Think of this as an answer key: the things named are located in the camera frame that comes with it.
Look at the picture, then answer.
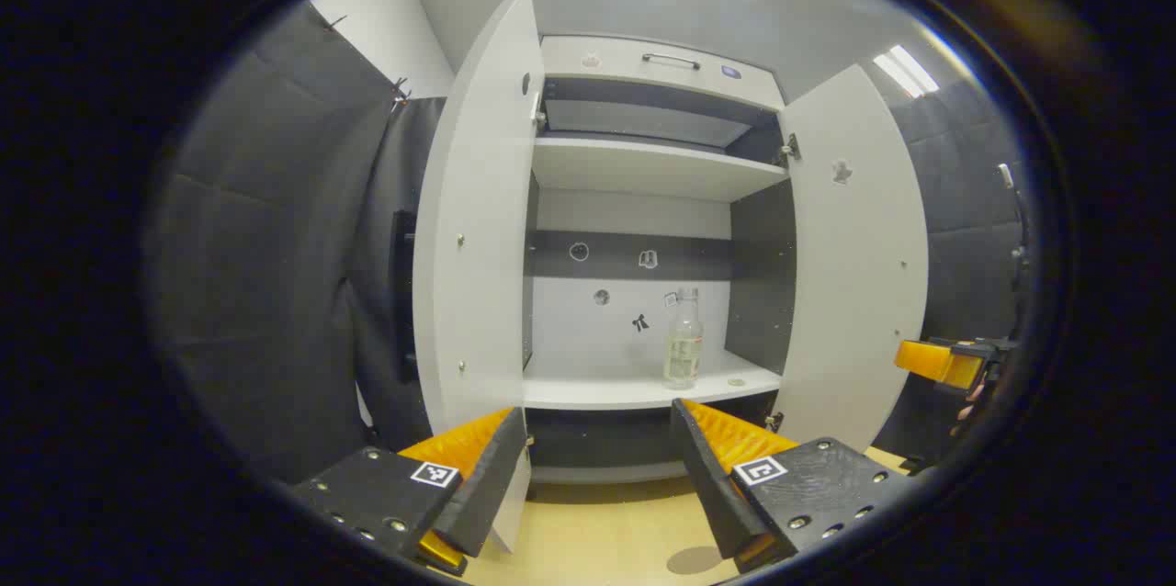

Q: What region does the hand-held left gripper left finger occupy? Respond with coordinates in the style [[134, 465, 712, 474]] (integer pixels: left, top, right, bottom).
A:
[[292, 407, 532, 578]]

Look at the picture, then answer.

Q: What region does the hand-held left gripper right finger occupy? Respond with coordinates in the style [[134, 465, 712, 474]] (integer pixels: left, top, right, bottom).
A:
[[669, 398, 920, 573]]

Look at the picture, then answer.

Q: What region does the clear glass bottle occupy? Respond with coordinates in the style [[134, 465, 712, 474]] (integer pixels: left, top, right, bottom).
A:
[[663, 287, 706, 390]]

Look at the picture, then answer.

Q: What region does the white and grey cabinet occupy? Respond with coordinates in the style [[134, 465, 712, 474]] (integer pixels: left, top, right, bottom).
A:
[[522, 35, 798, 486]]

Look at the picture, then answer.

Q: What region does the white cabinet shelf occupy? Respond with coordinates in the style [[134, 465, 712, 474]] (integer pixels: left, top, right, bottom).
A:
[[532, 135, 790, 204]]

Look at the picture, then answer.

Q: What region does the white cabinet drawer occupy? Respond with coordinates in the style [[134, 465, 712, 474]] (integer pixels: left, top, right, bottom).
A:
[[540, 35, 787, 112]]

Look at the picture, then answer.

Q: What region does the dark quilted cloth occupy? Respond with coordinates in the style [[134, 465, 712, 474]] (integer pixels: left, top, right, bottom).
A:
[[873, 81, 1032, 464]]

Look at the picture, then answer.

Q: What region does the dark metal stand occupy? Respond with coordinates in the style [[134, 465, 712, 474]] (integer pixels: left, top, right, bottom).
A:
[[997, 162, 1033, 293]]

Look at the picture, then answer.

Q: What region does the black door handle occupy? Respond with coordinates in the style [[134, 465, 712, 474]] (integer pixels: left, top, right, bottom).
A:
[[392, 209, 421, 385]]

